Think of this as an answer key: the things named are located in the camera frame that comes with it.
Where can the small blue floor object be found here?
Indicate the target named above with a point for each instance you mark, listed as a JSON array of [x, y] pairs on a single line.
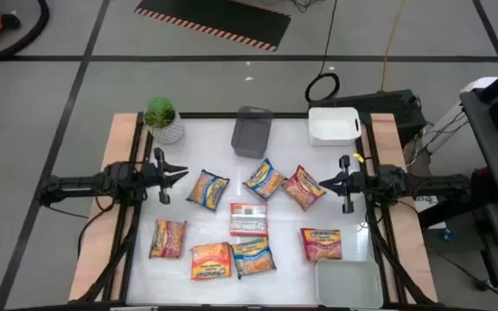
[[447, 234]]

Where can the white plastic bin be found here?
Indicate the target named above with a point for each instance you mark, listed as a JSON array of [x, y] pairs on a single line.
[[333, 127]]

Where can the dark grey plastic bin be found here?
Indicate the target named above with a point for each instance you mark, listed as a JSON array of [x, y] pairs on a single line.
[[251, 138]]

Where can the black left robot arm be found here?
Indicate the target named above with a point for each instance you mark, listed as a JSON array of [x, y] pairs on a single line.
[[72, 185]]

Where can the green plant in white pot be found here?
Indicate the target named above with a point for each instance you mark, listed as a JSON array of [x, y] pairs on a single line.
[[164, 129]]

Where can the black hazard-striped floor mat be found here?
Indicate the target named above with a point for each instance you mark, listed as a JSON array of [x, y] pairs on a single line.
[[214, 17]]

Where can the white trash bin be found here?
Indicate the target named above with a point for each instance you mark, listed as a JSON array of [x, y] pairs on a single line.
[[445, 127]]

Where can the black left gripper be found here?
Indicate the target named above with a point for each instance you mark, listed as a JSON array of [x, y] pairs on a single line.
[[158, 177]]

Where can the tan wooden side board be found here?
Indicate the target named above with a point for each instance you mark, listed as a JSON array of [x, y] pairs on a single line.
[[117, 134], [385, 134]]

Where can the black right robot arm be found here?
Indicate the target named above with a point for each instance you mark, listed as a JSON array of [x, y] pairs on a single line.
[[430, 185]]

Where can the blue Maruchan ramen pack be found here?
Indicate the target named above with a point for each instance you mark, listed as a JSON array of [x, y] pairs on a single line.
[[208, 190], [264, 179], [253, 257]]

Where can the orange Maruchan ramen pack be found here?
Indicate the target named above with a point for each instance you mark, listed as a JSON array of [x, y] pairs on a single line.
[[248, 219], [211, 261]]

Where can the black computer case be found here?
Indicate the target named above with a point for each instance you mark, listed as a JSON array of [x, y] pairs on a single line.
[[387, 105]]

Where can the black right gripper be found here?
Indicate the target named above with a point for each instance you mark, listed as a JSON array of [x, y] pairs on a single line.
[[353, 183]]

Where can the pink Maruchan ramen pack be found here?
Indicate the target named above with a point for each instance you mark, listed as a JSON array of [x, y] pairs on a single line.
[[167, 239], [321, 244], [304, 188]]

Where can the black stand leg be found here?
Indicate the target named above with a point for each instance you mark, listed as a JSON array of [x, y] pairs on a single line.
[[456, 211]]

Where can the yellow tag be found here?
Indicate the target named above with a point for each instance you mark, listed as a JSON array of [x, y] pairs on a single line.
[[358, 157]]

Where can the pale grey plastic bin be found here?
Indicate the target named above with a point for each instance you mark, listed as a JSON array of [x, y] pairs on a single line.
[[348, 285]]

